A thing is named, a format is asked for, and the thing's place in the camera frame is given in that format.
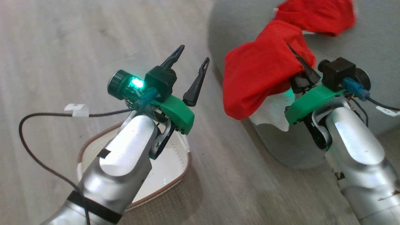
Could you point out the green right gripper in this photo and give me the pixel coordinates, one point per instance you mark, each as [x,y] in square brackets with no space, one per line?
[309,101]

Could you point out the red and white garment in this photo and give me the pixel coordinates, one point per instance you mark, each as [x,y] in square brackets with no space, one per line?
[265,68]

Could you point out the beige brown-rimmed laundry basket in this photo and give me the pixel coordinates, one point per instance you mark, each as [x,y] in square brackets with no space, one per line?
[168,168]

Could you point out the grey-green fabric sofa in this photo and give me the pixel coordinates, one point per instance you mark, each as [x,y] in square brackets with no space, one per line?
[375,47]

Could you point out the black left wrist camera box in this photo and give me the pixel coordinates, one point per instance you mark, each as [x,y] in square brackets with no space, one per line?
[159,81]

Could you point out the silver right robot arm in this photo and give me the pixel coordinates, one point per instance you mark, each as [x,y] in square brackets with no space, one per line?
[356,147]

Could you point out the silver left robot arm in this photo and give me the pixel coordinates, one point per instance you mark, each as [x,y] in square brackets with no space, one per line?
[125,156]

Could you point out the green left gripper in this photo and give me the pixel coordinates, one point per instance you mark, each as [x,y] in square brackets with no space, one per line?
[176,115]

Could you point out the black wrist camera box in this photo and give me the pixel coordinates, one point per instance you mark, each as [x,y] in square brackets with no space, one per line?
[159,81]
[339,72]

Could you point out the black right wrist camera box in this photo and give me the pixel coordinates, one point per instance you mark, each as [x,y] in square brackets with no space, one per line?
[339,72]

